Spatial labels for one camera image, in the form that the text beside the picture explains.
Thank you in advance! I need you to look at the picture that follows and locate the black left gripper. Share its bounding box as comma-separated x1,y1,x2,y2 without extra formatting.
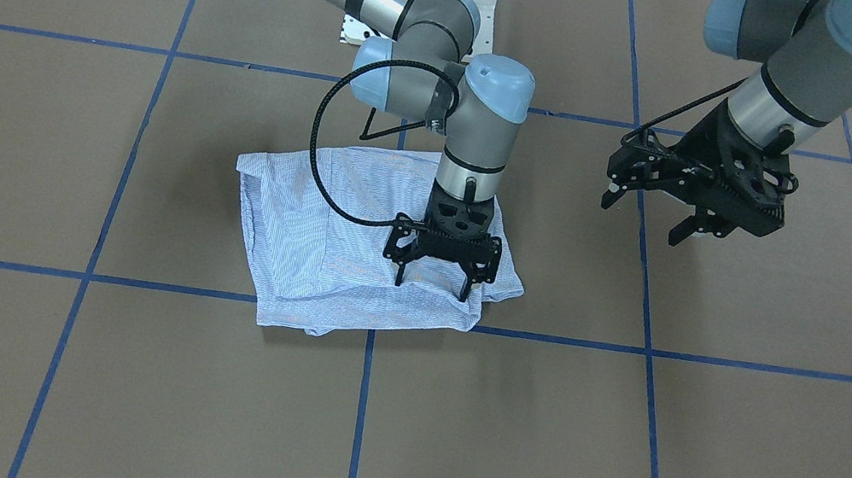
600,103,798,248

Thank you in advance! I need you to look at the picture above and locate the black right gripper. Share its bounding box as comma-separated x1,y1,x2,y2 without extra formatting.
383,181,504,303

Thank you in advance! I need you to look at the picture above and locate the blue striped button shirt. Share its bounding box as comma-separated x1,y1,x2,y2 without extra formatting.
236,146,525,336

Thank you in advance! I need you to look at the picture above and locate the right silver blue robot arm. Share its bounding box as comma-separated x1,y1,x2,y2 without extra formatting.
307,0,535,299

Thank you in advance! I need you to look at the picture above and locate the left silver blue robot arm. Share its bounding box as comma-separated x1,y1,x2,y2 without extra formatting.
601,0,852,246

